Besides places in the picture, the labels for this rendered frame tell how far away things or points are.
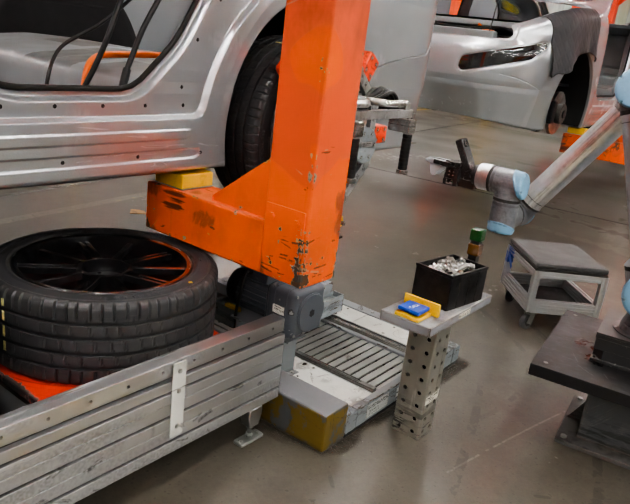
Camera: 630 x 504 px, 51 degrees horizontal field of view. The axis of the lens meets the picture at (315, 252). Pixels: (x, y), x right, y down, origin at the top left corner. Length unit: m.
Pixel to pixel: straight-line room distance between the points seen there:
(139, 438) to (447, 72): 3.65
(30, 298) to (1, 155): 0.36
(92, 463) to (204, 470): 0.42
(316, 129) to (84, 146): 0.63
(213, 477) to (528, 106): 3.61
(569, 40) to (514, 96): 0.55
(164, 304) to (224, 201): 0.42
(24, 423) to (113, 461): 0.30
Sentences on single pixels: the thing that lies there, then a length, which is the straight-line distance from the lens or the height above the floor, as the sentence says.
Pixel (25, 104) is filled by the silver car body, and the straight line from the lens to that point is 1.84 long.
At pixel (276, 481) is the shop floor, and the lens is 1.98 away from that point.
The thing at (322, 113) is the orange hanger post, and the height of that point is 1.01.
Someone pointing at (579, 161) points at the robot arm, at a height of 0.91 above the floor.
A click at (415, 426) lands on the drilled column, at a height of 0.05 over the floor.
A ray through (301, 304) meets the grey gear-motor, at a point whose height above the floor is 0.36.
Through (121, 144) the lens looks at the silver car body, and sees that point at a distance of 1.98.
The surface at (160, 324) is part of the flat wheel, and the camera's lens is 1.80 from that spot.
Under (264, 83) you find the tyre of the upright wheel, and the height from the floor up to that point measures 1.02.
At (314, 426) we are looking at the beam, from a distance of 2.08.
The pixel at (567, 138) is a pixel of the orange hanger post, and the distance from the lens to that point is 5.86.
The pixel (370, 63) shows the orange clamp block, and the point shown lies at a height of 1.12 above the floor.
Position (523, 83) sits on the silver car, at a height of 1.05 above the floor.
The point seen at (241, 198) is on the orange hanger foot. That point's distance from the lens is 1.99.
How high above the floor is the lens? 1.20
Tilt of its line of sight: 18 degrees down
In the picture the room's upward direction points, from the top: 7 degrees clockwise
